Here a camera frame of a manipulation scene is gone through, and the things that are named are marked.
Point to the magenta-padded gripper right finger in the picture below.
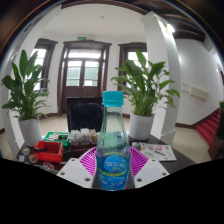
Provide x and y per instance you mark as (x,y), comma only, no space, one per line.
(139,161)

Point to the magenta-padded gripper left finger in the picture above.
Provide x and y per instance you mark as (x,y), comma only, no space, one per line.
(87,161)

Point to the clear blue-capped drink bottle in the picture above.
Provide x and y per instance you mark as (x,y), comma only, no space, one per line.
(112,163)

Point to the grey round object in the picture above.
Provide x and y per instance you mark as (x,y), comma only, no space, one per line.
(136,146)

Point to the white printed leaflet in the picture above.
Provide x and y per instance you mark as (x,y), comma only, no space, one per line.
(158,151)

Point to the brown tray of white items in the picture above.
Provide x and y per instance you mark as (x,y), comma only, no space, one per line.
(83,136)

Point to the green plant in white pot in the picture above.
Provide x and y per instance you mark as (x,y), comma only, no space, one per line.
(30,131)
(140,126)

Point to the red plastic box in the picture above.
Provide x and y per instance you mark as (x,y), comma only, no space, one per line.
(50,154)

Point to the green box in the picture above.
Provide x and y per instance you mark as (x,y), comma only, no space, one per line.
(55,136)

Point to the black chair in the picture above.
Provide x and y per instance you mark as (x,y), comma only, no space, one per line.
(85,115)

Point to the round printed sticker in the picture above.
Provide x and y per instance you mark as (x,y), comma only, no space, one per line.
(33,158)
(21,158)
(25,151)

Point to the dark wooden double door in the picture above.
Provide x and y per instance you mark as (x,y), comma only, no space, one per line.
(83,90)

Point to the red carpeted staircase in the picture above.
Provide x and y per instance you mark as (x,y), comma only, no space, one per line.
(210,126)

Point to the dark wood framed window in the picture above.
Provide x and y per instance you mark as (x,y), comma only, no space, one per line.
(41,55)
(131,53)

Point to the green exit sign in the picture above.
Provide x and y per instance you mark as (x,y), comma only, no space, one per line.
(81,38)

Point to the white wall radiator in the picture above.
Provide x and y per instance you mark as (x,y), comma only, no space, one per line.
(199,91)

